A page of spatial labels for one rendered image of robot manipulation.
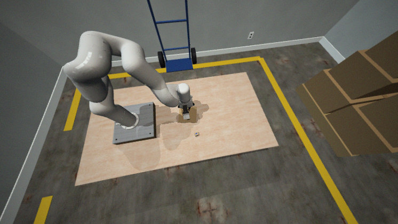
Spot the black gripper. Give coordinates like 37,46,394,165
178,98,195,110

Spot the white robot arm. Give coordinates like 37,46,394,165
63,31,193,130

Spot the tan flat mat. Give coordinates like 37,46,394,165
178,106,197,123

